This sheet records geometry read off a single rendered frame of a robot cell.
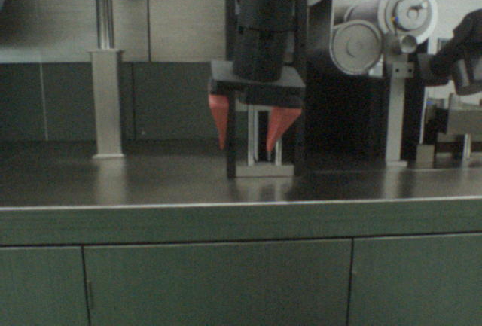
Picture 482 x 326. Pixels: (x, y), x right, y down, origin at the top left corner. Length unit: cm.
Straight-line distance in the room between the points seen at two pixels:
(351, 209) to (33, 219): 54
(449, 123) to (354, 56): 28
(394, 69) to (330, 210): 39
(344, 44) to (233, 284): 59
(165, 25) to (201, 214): 73
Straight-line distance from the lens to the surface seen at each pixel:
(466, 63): 93
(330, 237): 80
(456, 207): 83
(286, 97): 48
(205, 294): 81
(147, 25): 131
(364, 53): 103
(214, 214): 71
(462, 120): 110
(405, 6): 104
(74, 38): 135
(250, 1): 43
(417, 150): 108
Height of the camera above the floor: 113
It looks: 11 degrees down
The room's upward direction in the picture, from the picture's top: straight up
